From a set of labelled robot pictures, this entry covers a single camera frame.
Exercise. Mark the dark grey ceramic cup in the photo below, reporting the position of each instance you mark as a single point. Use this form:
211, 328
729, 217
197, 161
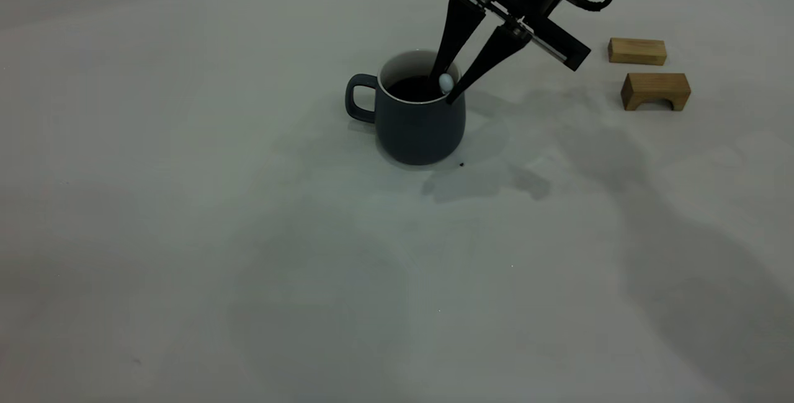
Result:
419, 133

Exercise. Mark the dark coffee liquid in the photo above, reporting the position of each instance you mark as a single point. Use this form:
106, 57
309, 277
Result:
412, 88

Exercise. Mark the flat rectangular wooden block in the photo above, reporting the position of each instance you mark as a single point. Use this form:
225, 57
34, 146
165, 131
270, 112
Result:
637, 51

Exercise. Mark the arched wooden block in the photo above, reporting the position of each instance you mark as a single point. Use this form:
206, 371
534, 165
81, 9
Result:
655, 85

